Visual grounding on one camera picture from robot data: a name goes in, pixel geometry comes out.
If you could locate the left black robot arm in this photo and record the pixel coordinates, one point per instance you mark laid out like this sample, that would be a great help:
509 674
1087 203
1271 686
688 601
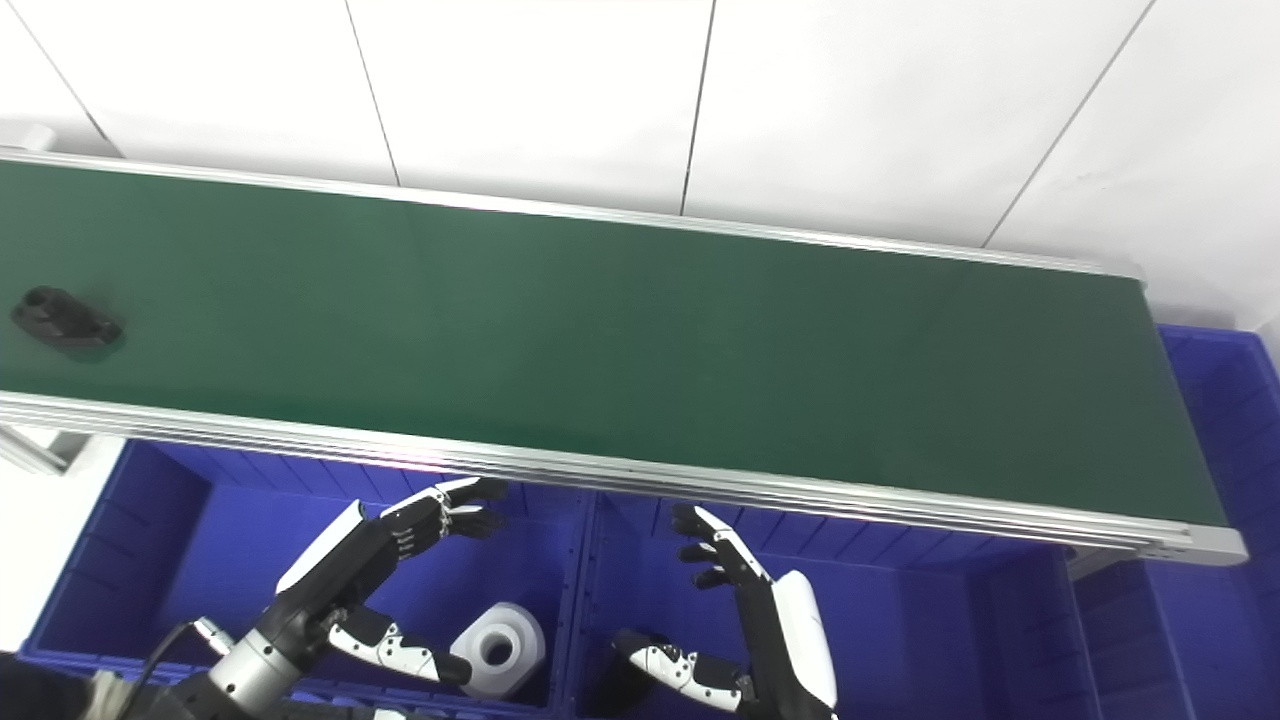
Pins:
245 675

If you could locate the grey conveyor end housing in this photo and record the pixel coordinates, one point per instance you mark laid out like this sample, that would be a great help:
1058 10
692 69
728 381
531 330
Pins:
25 138

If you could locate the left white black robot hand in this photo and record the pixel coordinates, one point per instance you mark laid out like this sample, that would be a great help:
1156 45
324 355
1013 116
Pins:
330 580

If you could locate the white cylindrical plastic part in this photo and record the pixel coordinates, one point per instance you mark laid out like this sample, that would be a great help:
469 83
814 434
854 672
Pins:
497 650

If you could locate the green conveyor belt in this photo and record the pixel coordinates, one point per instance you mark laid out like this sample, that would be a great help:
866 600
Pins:
620 340

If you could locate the blue plastic bin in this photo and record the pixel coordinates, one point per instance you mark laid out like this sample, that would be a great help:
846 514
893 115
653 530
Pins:
150 560
1230 450
900 620

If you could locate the black plastic bracket part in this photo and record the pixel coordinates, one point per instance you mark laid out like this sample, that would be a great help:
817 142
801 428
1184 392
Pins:
65 318

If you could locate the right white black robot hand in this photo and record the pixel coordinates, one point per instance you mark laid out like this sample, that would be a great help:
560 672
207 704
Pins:
790 640

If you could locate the aluminium conveyor support leg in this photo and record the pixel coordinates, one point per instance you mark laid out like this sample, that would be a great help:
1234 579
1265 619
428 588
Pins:
35 448

